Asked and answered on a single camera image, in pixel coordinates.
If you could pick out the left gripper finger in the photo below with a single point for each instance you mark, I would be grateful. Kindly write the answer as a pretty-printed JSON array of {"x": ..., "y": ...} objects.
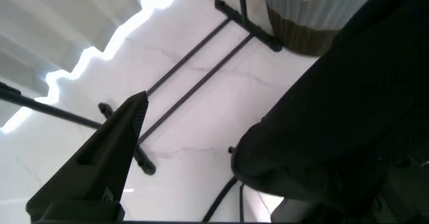
[{"x": 107, "y": 177}]

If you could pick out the black garment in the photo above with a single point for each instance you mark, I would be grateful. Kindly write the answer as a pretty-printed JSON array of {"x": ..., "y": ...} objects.
[{"x": 335, "y": 116}]

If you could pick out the black clothes rack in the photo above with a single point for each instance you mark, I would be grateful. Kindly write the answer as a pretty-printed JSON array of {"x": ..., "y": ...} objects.
[{"x": 254, "y": 29}]

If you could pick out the white laundry basket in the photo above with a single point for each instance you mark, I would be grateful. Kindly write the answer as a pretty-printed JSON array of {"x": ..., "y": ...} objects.
[{"x": 301, "y": 16}]

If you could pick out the white curtain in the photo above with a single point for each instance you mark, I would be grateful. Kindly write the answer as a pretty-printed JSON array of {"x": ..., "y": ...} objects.
[{"x": 50, "y": 23}]

